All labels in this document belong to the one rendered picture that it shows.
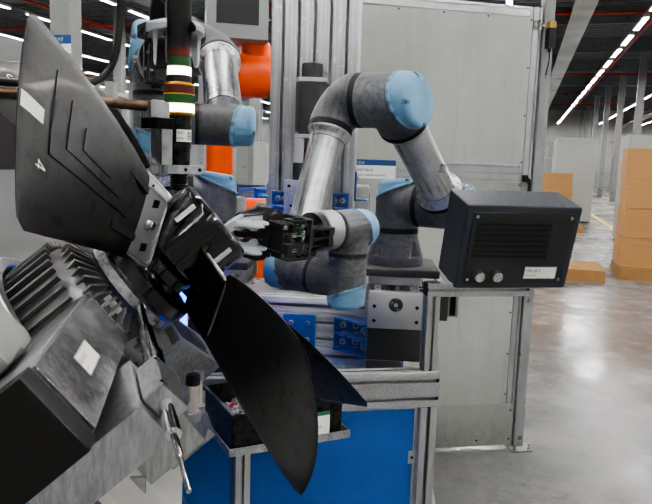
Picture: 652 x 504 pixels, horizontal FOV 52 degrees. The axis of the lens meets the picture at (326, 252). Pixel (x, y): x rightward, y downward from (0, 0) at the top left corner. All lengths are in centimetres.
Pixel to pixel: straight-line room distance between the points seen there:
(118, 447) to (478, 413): 271
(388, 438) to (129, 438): 95
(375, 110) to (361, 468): 77
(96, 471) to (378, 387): 89
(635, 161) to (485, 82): 607
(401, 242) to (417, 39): 139
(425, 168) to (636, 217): 756
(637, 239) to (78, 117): 859
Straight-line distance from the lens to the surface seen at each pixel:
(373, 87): 141
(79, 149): 70
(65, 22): 801
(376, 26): 294
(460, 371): 318
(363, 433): 153
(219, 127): 124
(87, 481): 69
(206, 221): 85
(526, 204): 147
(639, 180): 901
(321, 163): 141
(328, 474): 155
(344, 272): 128
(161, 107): 97
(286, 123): 197
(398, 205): 176
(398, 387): 149
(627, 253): 908
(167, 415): 64
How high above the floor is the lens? 131
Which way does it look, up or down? 8 degrees down
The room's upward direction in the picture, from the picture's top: 2 degrees clockwise
